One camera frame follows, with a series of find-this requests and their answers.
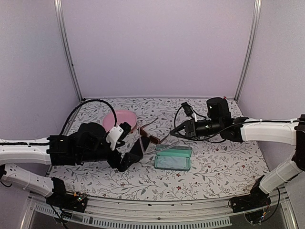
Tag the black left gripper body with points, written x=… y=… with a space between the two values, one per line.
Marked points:
x=114 y=162

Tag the aluminium frame post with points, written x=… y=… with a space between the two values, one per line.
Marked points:
x=249 y=50
x=66 y=47

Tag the left aluminium frame post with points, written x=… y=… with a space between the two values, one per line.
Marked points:
x=66 y=47

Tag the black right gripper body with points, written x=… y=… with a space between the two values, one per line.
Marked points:
x=192 y=129

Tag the front aluminium rail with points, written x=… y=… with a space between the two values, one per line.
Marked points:
x=108 y=213

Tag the blue-grey cleaning cloth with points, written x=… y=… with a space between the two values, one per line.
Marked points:
x=172 y=162

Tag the right aluminium frame post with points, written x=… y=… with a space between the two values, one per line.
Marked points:
x=249 y=50

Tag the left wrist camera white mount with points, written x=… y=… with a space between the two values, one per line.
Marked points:
x=118 y=132

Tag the grey case green lining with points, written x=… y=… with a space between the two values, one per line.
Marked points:
x=177 y=151

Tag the brown sunglasses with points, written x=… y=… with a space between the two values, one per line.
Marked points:
x=153 y=139

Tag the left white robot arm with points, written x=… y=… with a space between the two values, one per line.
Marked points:
x=90 y=143

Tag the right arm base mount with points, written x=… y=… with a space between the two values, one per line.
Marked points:
x=256 y=199

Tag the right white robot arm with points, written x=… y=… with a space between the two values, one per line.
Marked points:
x=244 y=129

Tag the clear purple glasses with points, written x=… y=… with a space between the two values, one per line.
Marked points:
x=159 y=148

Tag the pink plate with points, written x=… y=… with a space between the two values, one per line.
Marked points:
x=122 y=116

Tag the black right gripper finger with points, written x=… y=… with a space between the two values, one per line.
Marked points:
x=179 y=128
x=178 y=135

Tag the black glasses case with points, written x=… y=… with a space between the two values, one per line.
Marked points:
x=140 y=146

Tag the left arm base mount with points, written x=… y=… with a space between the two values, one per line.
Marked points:
x=64 y=200

